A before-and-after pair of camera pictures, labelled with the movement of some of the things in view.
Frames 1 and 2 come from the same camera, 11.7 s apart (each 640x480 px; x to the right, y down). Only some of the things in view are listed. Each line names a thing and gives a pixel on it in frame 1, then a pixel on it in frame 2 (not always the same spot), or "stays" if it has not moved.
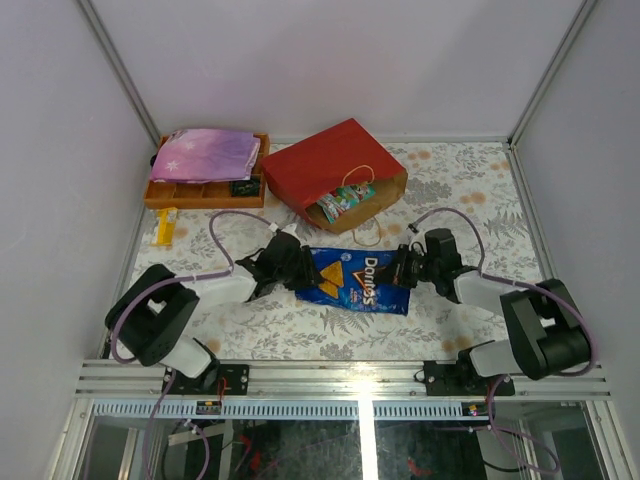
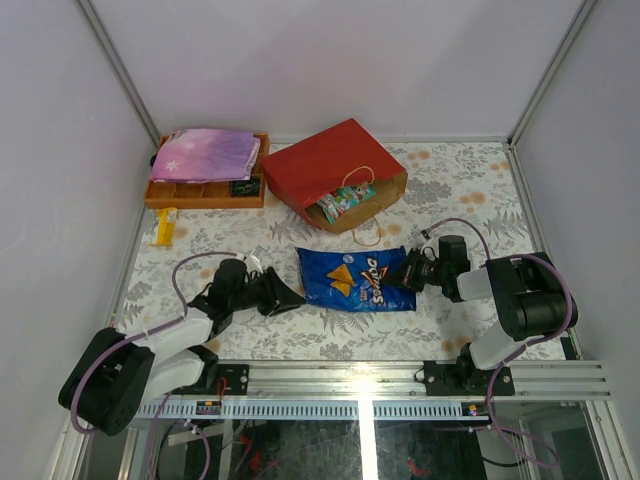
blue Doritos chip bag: x=349 y=281 stays
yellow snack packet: x=164 y=230 stays
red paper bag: x=336 y=159 stays
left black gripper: x=304 y=265 to x=270 y=291
